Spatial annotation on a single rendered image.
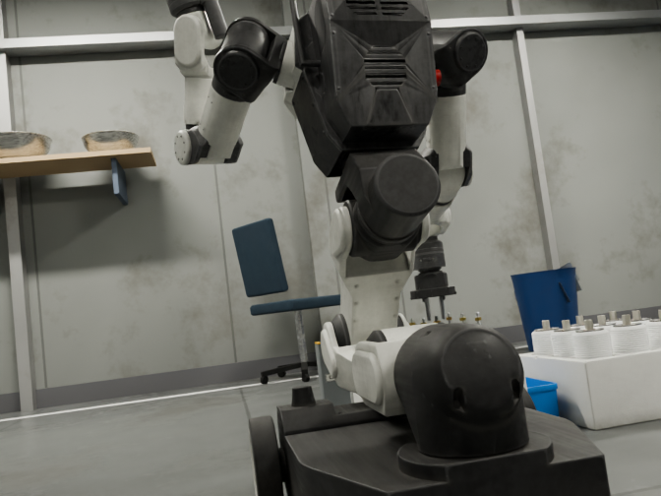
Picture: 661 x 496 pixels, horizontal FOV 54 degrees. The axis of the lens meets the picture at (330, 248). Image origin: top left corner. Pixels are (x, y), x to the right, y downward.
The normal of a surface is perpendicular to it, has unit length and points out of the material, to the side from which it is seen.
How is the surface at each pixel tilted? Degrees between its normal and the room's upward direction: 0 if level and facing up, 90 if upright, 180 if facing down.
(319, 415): 45
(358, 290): 128
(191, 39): 104
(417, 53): 94
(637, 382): 90
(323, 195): 90
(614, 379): 90
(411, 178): 79
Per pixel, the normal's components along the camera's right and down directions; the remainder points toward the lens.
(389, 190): 0.14, -0.30
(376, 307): 0.21, 0.53
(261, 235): -0.72, 0.17
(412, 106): 0.26, -0.05
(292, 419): 0.03, -0.77
